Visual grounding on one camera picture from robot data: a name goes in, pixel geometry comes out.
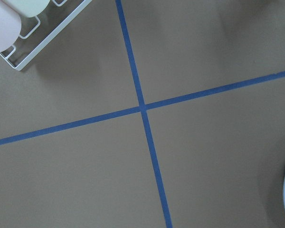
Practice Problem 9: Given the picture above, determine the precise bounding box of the pale green cup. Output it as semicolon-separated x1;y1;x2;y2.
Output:
4;0;50;18

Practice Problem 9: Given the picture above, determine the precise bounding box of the pink cup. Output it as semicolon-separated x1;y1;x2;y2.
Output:
0;0;21;52

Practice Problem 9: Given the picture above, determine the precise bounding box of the white wire cup rack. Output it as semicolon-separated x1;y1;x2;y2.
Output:
0;0;91;71

